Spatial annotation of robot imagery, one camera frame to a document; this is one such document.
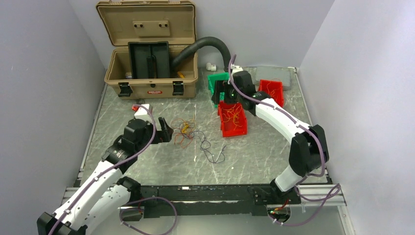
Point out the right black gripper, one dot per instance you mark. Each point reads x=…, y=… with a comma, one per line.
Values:
x=220, y=86

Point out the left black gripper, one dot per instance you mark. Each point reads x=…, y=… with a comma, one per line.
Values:
x=166, y=131

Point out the green plastic bin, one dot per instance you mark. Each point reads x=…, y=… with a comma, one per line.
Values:
x=223, y=77

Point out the red plastic bin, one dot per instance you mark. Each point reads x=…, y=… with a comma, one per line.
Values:
x=274, y=89
x=233, y=120

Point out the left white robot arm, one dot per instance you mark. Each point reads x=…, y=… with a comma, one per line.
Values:
x=107, y=188

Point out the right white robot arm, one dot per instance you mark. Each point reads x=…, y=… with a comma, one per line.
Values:
x=308, y=147

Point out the white pipe fitting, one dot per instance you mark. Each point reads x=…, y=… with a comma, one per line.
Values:
x=211, y=67

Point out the black toolbox tray insert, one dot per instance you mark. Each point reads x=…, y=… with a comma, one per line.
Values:
x=149, y=60

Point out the tan plastic toolbox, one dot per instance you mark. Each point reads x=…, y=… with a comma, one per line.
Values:
x=147, y=35

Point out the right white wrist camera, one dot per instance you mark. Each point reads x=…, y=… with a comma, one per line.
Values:
x=235, y=68

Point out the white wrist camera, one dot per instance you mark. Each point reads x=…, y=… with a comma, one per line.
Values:
x=141, y=111
x=235, y=68

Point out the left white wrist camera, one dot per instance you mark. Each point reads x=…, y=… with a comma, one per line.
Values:
x=141, y=111

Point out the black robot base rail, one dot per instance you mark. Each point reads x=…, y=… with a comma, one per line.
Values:
x=253, y=199

